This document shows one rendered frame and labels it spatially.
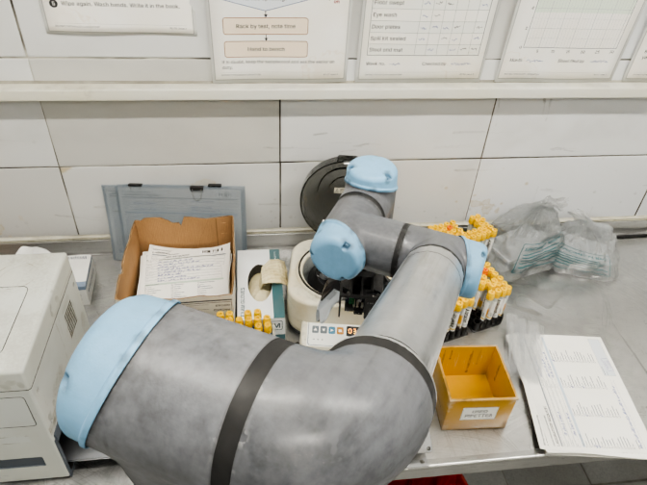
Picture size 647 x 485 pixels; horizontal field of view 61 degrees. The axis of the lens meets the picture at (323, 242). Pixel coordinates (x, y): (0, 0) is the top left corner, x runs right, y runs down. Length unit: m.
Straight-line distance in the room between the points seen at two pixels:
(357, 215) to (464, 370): 0.61
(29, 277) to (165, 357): 0.72
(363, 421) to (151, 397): 0.13
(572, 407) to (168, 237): 1.00
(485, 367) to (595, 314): 0.39
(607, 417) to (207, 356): 1.04
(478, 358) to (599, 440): 0.27
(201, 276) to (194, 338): 0.98
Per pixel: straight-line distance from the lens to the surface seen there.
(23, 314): 1.01
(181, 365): 0.37
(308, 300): 1.21
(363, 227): 0.71
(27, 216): 1.56
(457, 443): 1.17
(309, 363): 0.36
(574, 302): 1.55
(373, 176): 0.77
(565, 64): 1.46
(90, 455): 1.12
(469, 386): 1.25
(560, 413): 1.27
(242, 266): 1.36
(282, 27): 1.24
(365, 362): 0.39
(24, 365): 0.94
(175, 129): 1.35
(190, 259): 1.40
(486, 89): 1.37
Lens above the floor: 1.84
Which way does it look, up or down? 39 degrees down
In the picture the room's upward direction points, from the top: 4 degrees clockwise
